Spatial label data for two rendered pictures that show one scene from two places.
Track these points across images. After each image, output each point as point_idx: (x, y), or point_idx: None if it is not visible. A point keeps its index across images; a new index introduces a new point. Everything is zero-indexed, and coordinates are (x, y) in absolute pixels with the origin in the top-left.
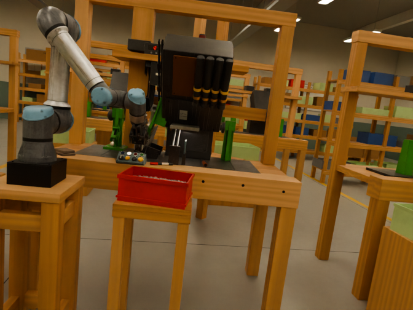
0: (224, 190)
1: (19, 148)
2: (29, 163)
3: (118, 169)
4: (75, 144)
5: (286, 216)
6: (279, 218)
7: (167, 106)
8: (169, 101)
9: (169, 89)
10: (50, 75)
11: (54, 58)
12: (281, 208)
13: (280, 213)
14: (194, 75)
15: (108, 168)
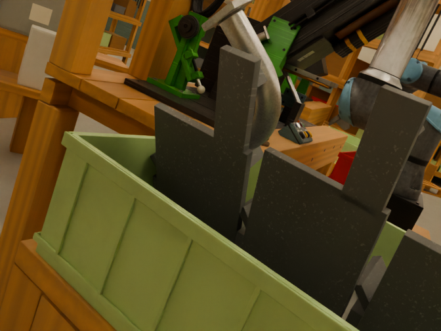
0: (326, 155)
1: (409, 177)
2: (419, 199)
3: (300, 154)
4: (85, 75)
5: (329, 169)
6: (327, 171)
7: (312, 45)
8: (320, 41)
9: (337, 27)
10: (415, 35)
11: (434, 6)
12: (332, 162)
13: (329, 167)
14: (373, 19)
15: (295, 155)
